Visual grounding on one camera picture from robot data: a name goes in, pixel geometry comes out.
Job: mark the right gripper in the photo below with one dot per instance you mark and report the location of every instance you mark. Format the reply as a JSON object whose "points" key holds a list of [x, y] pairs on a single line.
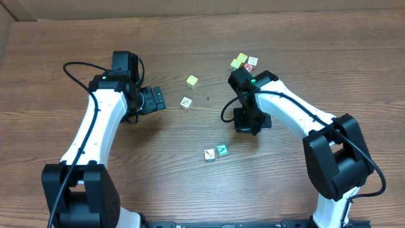
{"points": [[248, 121]]}

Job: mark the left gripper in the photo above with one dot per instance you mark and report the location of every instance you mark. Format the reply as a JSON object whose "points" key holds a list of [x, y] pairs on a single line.
{"points": [[152, 99]]}

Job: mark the green block letter V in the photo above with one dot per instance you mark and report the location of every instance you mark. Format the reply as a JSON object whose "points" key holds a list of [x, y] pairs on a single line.
{"points": [[222, 150]]}

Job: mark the white block dark drawing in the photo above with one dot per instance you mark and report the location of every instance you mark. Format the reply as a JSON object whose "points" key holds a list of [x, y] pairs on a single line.
{"points": [[209, 155]]}

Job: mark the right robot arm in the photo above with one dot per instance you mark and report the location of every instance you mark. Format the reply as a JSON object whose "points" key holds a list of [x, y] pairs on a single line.
{"points": [[337, 158]]}

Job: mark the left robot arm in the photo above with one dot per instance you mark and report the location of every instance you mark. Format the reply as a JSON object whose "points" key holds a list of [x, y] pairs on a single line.
{"points": [[79, 190]]}

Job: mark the white leaf block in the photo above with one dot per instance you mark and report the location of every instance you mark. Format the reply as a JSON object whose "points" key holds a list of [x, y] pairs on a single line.
{"points": [[186, 103]]}

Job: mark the lone yellow block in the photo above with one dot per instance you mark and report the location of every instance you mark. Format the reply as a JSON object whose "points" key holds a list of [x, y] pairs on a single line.
{"points": [[192, 81]]}

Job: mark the red block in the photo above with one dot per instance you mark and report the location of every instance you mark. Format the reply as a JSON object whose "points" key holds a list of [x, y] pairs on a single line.
{"points": [[248, 67]]}

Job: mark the yellow block lower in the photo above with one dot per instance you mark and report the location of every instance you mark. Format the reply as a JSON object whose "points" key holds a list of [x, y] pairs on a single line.
{"points": [[235, 64]]}

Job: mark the white block top right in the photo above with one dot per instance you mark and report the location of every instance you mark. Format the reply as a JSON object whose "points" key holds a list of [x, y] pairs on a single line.
{"points": [[253, 61]]}

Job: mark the yellow block upper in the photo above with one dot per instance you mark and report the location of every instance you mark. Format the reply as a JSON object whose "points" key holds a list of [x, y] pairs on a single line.
{"points": [[242, 57]]}

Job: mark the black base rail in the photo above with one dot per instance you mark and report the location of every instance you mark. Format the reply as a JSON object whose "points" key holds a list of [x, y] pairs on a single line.
{"points": [[294, 223]]}

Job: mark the cardboard box wall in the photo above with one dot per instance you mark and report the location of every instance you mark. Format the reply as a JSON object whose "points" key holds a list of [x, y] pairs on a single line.
{"points": [[187, 36]]}

